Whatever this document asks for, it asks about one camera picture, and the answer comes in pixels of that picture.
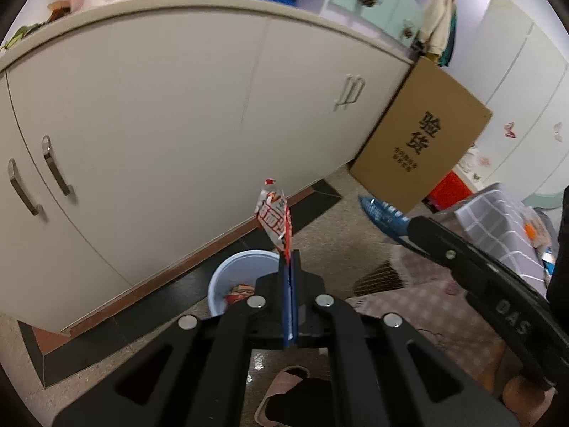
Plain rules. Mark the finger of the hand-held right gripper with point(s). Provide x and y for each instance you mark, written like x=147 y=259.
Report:
x=489 y=293

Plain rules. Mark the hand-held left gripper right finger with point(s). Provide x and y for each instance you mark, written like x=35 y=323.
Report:
x=311 y=293

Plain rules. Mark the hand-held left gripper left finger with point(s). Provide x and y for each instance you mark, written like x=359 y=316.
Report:
x=271 y=289

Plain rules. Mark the light blue trash bin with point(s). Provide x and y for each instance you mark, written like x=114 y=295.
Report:
x=231 y=271

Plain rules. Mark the red white snack wrapper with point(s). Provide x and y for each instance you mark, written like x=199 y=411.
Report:
x=273 y=218

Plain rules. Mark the pile of snack wrappers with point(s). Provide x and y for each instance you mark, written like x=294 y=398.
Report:
x=540 y=240

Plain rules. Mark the small orange wrapper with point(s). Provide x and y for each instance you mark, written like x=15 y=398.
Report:
x=530 y=230

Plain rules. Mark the blue snack wrapper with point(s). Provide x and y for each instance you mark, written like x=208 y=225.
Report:
x=382 y=218

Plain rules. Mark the person's right hand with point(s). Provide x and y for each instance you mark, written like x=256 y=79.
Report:
x=527 y=396

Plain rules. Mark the beige shaggy rug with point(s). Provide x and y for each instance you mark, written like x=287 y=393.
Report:
x=426 y=311

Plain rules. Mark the grey checkered tablecloth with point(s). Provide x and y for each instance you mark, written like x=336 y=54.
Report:
x=489 y=218

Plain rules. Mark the pink slipper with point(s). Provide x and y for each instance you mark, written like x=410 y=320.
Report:
x=284 y=376

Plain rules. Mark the red low platform white top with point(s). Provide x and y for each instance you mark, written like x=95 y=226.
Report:
x=449 y=187

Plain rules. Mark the small white plastic bag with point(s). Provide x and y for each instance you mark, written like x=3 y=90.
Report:
x=475 y=164

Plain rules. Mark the large cardboard box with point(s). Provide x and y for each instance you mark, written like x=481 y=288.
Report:
x=391 y=160

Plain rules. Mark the pink butterfly sticker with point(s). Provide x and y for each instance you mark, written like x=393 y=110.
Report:
x=510 y=130

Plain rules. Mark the beige butterfly sticker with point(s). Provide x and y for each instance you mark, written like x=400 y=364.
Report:
x=558 y=132

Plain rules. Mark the white low cabinet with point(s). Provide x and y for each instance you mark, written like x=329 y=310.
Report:
x=155 y=120

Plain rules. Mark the white sliding wardrobe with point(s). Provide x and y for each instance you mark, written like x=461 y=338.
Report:
x=511 y=66

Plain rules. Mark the green hanging jacket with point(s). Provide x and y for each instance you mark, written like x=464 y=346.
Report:
x=450 y=44

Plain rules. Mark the beige hanging jacket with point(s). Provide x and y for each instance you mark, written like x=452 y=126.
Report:
x=438 y=18

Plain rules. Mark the brown snack packet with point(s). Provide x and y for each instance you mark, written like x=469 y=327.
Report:
x=58 y=11

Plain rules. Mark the green snack packet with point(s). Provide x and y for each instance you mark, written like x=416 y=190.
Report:
x=20 y=35

